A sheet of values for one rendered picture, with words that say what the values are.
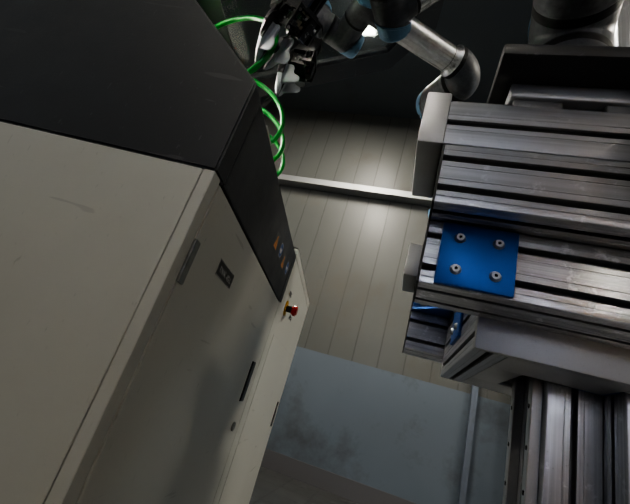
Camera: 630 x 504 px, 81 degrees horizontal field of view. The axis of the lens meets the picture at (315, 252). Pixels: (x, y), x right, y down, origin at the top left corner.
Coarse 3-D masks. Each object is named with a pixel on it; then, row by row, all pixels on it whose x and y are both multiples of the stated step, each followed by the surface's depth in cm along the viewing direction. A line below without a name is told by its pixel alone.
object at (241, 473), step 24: (288, 288) 119; (288, 312) 130; (288, 336) 144; (264, 360) 110; (288, 360) 159; (264, 384) 118; (264, 408) 130; (240, 432) 102; (264, 432) 144; (240, 456) 109; (240, 480) 119
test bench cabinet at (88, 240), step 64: (0, 128) 52; (0, 192) 48; (64, 192) 48; (128, 192) 47; (192, 192) 47; (0, 256) 44; (64, 256) 44; (128, 256) 44; (0, 320) 41; (64, 320) 41; (128, 320) 41; (0, 384) 39; (64, 384) 38; (128, 384) 40; (0, 448) 36; (64, 448) 36
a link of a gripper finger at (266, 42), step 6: (276, 24) 81; (270, 30) 82; (276, 30) 81; (264, 36) 82; (270, 36) 81; (258, 42) 83; (264, 42) 82; (270, 42) 81; (258, 48) 83; (264, 48) 82; (270, 48) 80; (258, 54) 84
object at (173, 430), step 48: (240, 240) 64; (192, 288) 50; (240, 288) 70; (192, 336) 54; (240, 336) 78; (144, 384) 44; (192, 384) 59; (240, 384) 89; (144, 432) 47; (192, 432) 64; (96, 480) 39; (144, 480) 50; (192, 480) 71
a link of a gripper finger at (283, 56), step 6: (282, 36) 85; (282, 42) 85; (288, 42) 85; (276, 48) 86; (282, 48) 85; (288, 48) 84; (276, 54) 86; (282, 54) 85; (288, 54) 84; (270, 60) 86; (276, 60) 86; (282, 60) 85; (288, 60) 84; (264, 66) 87; (270, 66) 87
